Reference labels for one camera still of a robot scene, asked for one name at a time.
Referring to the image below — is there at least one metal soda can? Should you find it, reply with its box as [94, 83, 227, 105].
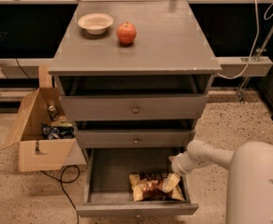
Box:
[48, 105, 59, 121]

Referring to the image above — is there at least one blue snack bag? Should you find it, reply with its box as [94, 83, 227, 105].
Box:
[41, 123, 75, 140]

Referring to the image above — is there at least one white hanging cable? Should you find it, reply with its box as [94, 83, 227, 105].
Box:
[216, 0, 273, 80]

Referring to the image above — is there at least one grey metal rail frame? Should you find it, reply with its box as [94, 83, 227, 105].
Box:
[0, 0, 273, 105]

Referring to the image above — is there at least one red apple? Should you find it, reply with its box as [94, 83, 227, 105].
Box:
[116, 22, 137, 45]

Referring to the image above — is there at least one grey drawer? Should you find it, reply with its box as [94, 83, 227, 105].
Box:
[75, 129, 195, 148]
[76, 147, 198, 217]
[60, 94, 208, 121]

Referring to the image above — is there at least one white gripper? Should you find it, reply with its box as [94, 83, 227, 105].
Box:
[171, 152, 192, 176]

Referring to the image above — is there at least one grey top drawer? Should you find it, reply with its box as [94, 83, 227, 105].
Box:
[60, 94, 208, 121]

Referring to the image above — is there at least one brown chip bag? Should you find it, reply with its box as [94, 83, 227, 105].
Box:
[129, 173, 184, 202]

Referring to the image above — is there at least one grey bottom drawer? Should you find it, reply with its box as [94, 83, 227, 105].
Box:
[76, 147, 198, 217]

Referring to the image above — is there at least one grey drawer cabinet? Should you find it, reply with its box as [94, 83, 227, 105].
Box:
[48, 0, 222, 161]

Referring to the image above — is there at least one grey middle drawer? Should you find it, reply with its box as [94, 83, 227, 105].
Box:
[75, 129, 195, 148]

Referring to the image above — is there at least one cardboard box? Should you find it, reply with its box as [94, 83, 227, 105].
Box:
[2, 65, 86, 172]

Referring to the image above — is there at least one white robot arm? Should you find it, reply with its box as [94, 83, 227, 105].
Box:
[171, 140, 273, 224]

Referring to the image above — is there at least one black floor cable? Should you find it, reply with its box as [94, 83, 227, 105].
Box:
[40, 164, 80, 224]

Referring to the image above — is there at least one white bowl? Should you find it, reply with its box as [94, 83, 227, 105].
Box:
[78, 13, 114, 35]

